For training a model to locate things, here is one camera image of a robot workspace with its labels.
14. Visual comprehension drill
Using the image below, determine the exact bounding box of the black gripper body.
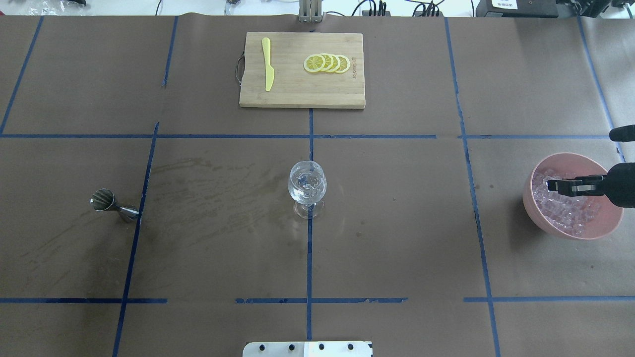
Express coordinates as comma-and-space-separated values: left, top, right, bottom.
602, 163, 635, 208

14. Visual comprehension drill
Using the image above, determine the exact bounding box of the clear ice cubes pile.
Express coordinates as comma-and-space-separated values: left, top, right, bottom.
531, 169, 601, 237

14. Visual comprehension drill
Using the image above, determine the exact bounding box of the bamboo cutting board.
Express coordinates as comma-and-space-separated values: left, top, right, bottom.
240, 32, 367, 110

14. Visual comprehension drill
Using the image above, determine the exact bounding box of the yellow plastic knife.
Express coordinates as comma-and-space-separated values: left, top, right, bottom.
261, 38, 276, 91

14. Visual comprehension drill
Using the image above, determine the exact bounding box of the clear wine glass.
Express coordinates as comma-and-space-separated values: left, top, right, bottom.
287, 160, 327, 219

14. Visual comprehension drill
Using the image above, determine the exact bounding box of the steel jigger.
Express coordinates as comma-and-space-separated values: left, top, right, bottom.
89, 188, 140, 222

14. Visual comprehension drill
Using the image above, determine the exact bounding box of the aluminium frame post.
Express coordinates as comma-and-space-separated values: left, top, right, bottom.
299, 0, 324, 23

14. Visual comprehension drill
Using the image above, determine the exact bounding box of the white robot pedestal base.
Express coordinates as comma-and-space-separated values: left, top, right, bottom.
242, 340, 374, 357

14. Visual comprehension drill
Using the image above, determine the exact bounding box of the pink bowl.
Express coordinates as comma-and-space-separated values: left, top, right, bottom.
522, 152, 624, 241

